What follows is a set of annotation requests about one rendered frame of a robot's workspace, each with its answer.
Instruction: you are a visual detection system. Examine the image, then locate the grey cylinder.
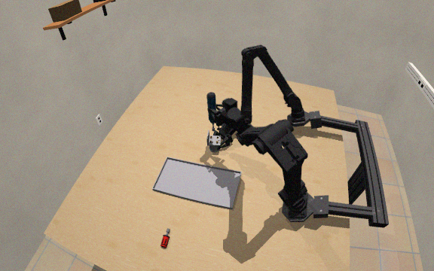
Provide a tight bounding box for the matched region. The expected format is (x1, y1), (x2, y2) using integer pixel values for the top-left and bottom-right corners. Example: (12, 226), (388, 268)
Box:
(209, 146), (220, 152)

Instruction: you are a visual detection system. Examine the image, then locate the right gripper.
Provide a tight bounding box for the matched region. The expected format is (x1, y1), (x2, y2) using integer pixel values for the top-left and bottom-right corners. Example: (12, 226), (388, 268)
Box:
(213, 127), (233, 150)

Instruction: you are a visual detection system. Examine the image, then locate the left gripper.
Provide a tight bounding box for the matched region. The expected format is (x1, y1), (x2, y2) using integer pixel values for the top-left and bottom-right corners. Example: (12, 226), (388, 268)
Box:
(207, 104), (225, 126)

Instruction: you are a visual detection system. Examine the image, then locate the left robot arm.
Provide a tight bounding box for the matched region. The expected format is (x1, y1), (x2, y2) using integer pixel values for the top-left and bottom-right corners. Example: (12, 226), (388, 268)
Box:
(221, 98), (308, 218)

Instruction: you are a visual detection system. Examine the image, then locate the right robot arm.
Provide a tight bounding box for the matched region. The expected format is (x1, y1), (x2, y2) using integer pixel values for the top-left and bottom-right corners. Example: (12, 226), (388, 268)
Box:
(221, 45), (305, 135)

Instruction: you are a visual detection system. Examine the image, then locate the grey metal bracket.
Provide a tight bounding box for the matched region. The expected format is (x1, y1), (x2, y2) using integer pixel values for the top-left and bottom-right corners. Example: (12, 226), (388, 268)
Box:
(206, 130), (221, 146)

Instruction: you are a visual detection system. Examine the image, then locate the red-handled nut driver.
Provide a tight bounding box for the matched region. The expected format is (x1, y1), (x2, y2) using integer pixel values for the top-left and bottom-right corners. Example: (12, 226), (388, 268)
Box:
(160, 228), (170, 248)

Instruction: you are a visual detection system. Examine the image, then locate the blue electric nut driver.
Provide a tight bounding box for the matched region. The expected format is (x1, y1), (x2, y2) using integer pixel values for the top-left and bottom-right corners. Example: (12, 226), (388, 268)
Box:
(206, 92), (216, 131)

